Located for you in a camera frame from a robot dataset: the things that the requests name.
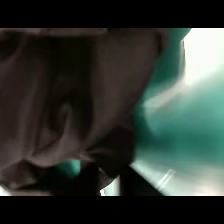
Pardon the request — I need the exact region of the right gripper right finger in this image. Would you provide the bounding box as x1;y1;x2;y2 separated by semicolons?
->
119;164;162;197

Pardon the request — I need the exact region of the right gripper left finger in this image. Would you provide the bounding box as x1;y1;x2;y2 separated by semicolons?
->
65;163;102;197

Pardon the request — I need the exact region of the grey garment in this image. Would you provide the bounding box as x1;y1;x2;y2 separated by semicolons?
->
0;27;170;197

